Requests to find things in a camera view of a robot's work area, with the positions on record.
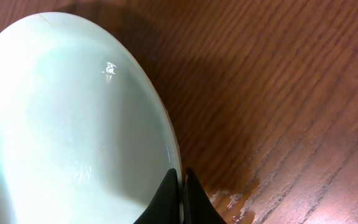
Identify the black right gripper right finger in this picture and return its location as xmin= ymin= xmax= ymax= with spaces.
xmin=183 ymin=168 xmax=226 ymax=224

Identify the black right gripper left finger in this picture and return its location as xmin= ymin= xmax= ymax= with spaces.
xmin=134 ymin=169 xmax=180 ymax=224

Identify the mint green plate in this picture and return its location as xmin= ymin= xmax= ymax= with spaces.
xmin=0 ymin=12 xmax=184 ymax=223

